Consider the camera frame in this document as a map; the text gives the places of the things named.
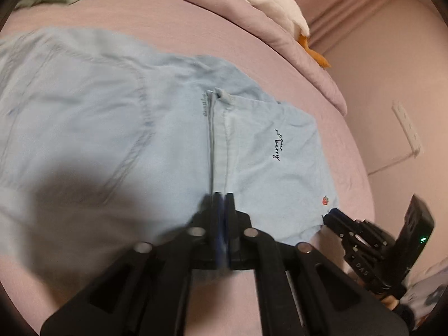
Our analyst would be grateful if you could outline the white goose plush toy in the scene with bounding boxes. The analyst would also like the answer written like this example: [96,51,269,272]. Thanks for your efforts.
[187,0,331,69]

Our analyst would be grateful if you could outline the pink curtain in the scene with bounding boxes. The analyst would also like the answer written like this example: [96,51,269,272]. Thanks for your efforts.
[289,0,417,48]

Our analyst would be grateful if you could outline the light blue denim shorts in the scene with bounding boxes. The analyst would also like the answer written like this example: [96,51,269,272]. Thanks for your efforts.
[0,26,338,263]

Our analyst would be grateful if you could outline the white wall socket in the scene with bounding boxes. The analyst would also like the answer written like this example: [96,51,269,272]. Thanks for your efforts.
[392,101,424,156]

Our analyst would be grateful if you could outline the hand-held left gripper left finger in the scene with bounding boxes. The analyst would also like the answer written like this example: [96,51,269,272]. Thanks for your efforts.
[40,192,225,336]

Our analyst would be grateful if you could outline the white cable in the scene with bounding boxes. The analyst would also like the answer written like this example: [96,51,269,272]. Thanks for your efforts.
[367,149,422,176]

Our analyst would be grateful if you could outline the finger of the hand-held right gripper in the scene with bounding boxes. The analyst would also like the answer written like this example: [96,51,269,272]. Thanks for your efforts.
[322,215,358,253]
[331,209,382,239]

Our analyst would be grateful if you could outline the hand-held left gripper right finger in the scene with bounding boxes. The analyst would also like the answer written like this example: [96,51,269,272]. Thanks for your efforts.
[224,192,410,336]

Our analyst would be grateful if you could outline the lilac duvet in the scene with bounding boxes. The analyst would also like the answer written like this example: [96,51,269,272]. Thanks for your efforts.
[115,0,347,114]

